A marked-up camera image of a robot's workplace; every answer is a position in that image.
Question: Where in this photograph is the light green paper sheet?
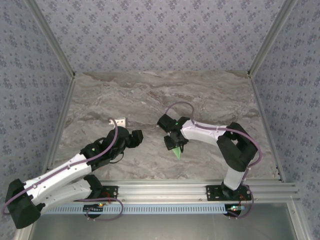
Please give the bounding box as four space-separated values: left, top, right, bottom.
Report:
171 146 183 160

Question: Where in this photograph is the grey metal sheet panel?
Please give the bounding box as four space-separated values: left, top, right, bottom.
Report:
27 202 301 240

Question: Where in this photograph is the small adapter circuit board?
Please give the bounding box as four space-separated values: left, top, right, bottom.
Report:
224 204 247 216
83 203 105 214

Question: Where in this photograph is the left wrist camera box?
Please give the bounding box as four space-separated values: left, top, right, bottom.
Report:
108 117 128 129

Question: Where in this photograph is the aluminium mounting rail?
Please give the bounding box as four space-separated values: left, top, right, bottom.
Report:
27 181 301 204

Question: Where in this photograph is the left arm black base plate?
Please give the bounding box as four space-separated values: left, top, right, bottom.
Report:
98 185 119 203

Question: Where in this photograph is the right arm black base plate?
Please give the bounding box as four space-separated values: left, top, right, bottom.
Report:
204 184 252 203

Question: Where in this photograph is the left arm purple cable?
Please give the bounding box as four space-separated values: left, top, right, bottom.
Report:
2 117 126 222

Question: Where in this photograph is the aluminium table side rail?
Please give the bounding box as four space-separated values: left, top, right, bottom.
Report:
38 74 77 185
248 74 287 184

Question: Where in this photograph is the pale blue slotted cable duct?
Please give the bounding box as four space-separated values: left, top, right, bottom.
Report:
39 203 227 215

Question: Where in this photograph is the aluminium frame post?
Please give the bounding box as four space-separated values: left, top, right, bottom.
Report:
247 0 300 79
24 0 76 79

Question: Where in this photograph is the aluminium frame bar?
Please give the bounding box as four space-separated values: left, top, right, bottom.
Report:
13 223 36 240
287 201 312 240

